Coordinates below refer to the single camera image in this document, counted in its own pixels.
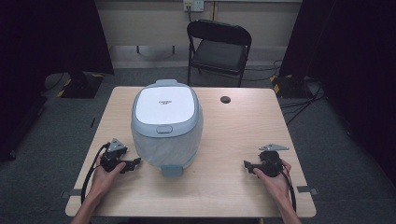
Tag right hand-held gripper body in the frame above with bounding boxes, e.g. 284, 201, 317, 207
258, 143, 290, 178

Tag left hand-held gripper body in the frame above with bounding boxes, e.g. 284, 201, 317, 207
99, 138, 128, 173

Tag white grey lidded trash can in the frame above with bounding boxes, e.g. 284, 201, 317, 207
130, 78, 205, 178

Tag person's right hand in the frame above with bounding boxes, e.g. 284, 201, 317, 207
252, 160, 292, 204

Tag person's left hand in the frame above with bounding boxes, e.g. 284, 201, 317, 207
83, 155, 127, 203

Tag grey tape strip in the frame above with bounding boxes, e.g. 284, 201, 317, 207
60, 189, 82, 200
296, 185, 319, 196

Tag black stand base striped tape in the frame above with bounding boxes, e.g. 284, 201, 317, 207
56, 70, 105, 100
270, 74, 314, 100

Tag grey round floor plate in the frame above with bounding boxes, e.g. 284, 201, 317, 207
43, 72, 73, 91

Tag black folding chair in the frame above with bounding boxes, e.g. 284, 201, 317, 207
186, 19, 252, 88

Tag dark curtain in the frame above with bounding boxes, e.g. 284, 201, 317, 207
0, 0, 115, 162
278, 0, 396, 188

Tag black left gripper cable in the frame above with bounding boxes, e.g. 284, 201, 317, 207
80, 142, 112, 204

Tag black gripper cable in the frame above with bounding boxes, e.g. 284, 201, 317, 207
80, 142, 112, 204
279, 169, 297, 213

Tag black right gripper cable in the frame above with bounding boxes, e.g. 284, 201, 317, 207
279, 169, 297, 213

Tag black floor cables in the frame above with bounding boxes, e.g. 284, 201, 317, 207
279, 78, 326, 126

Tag white wall outlet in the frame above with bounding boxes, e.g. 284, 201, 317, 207
182, 0, 205, 13

